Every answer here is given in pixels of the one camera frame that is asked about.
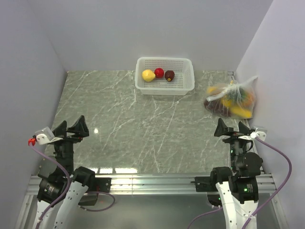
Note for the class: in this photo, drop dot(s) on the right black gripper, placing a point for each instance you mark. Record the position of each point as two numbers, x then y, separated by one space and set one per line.
222 128

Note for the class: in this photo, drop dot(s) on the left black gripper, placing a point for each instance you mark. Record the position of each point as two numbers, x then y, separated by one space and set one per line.
79 129

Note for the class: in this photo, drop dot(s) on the transparent plastic bag with fruit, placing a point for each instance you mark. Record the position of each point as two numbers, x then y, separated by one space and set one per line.
231 100

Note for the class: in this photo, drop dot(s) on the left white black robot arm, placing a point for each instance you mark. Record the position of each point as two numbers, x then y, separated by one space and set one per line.
61 186

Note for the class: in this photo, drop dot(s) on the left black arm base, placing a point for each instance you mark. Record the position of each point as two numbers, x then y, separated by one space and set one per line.
101 184

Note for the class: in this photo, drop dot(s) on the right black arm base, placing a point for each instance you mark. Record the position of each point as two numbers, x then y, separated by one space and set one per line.
203 184

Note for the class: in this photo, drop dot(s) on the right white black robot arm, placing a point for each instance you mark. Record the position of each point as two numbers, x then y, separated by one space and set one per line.
237 184

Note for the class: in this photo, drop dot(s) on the dark purple passion fruit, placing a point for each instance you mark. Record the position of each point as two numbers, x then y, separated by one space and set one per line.
169 75

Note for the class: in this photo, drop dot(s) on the white perforated plastic basket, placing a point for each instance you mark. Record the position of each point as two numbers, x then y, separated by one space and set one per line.
182 83

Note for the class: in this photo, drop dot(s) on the red apple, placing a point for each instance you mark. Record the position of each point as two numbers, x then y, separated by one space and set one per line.
159 73

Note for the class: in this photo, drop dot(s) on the yellow lemon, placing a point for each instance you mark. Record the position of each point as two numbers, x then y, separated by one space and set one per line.
148 75

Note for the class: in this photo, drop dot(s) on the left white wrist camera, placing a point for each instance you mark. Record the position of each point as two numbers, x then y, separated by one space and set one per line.
43 137

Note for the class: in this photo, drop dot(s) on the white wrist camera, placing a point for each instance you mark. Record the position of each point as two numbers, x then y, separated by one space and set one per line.
259 133
43 137

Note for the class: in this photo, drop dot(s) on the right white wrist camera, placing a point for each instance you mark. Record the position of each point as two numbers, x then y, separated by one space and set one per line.
259 133

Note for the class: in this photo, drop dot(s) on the aluminium mounting rail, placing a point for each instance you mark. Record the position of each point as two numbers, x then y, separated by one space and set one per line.
126 184

